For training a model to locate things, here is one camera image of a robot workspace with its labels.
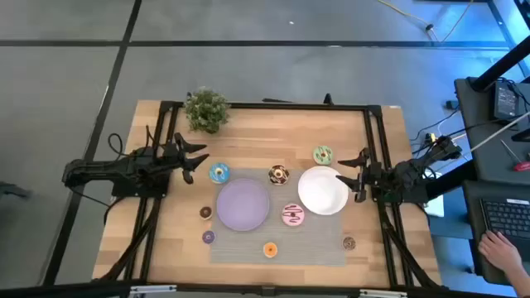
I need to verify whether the green potted plant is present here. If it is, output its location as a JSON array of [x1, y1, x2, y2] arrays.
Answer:
[[183, 86, 231, 135]]

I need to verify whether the black diagonal pole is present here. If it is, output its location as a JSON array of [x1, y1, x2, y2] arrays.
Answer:
[[470, 34, 530, 94]]

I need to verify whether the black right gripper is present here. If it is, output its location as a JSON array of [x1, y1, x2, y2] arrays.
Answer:
[[335, 147, 384, 204]]

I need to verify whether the silver metal bracket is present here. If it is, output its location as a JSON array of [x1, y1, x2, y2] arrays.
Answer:
[[129, 284, 178, 297], [359, 288, 409, 298]]

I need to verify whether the purple plate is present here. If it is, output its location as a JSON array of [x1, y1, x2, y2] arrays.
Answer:
[[215, 177, 272, 233]]

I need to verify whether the chocolate frosted sprinkled donut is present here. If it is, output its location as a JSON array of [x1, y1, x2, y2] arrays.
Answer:
[[267, 164, 292, 186]]

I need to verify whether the black side desk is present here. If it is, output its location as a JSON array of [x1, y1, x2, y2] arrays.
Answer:
[[453, 75, 530, 185]]

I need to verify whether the black electronic box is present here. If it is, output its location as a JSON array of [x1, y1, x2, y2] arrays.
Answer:
[[493, 79, 521, 122]]

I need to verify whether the green frosted donut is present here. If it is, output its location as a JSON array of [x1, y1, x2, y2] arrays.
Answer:
[[311, 145, 335, 166]]

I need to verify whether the grey woven placemat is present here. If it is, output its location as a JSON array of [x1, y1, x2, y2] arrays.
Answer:
[[210, 166, 347, 267]]

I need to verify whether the blue frosted donut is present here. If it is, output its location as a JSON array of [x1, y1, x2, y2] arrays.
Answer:
[[208, 162, 232, 185]]

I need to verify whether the person's hand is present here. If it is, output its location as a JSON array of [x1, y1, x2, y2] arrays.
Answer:
[[477, 229, 524, 273]]

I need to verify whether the white plate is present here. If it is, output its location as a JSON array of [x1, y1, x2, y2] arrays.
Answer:
[[296, 165, 350, 217]]

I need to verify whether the red handled screwdriver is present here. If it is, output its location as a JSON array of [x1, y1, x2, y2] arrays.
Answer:
[[499, 138, 530, 173]]

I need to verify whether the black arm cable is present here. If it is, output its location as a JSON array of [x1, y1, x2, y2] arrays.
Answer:
[[107, 132, 126, 157]]

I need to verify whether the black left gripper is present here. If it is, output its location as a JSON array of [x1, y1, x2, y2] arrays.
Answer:
[[163, 132, 210, 185]]

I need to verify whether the white rod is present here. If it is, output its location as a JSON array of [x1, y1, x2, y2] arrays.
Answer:
[[469, 110, 530, 154]]

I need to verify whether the black metal table frame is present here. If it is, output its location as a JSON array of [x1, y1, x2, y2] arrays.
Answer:
[[0, 93, 514, 298]]

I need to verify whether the yellow floor cable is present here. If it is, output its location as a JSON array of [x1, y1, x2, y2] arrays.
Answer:
[[375, 0, 475, 43]]

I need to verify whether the person's forearm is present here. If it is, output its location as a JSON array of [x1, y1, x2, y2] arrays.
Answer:
[[510, 264, 530, 298]]

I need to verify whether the black cable bundle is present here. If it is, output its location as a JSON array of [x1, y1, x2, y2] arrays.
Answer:
[[408, 103, 461, 155]]

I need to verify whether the pink donut chocolate drizzle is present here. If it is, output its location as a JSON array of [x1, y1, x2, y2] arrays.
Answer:
[[281, 202, 306, 228]]

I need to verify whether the dark laptop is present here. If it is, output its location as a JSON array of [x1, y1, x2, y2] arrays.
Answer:
[[462, 179, 530, 287]]

